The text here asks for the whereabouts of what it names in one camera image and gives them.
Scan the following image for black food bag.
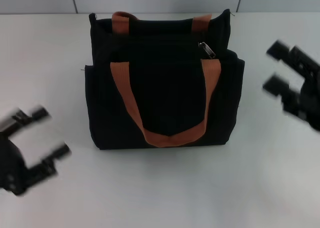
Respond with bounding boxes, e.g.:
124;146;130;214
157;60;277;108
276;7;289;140
80;9;246;150

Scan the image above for silver metal zipper pull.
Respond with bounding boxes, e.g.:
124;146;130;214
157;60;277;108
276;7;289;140
198;41;217;59

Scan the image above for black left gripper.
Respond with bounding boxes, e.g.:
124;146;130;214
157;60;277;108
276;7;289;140
0;105;73;196

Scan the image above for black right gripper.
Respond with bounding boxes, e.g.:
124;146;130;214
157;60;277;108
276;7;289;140
261;39;320;132

